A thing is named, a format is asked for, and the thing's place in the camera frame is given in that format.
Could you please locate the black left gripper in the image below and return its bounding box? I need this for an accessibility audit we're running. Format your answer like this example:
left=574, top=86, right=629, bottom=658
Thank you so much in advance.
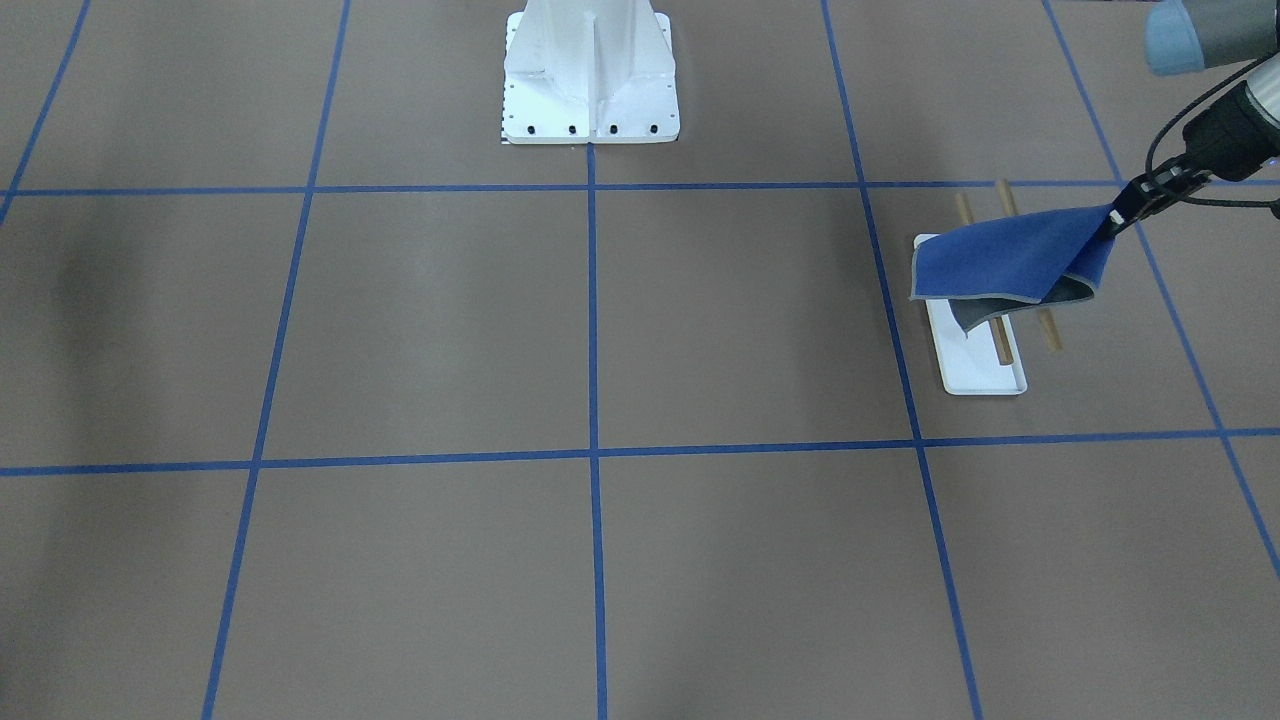
left=1102, top=79, right=1277, bottom=238

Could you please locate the blue and grey towel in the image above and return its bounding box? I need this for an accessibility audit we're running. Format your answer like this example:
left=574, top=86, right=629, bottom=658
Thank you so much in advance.
left=910, top=204, right=1116, bottom=332

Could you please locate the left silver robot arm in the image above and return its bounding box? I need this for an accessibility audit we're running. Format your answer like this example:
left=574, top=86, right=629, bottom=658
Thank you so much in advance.
left=1103, top=1, right=1279, bottom=237

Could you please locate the white towel rack with wooden bars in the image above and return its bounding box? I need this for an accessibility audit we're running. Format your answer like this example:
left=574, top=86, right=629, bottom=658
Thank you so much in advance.
left=925, top=178, right=1064, bottom=396

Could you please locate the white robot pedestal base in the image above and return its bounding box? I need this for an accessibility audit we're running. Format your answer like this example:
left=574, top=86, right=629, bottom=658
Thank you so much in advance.
left=500, top=1, right=681, bottom=145

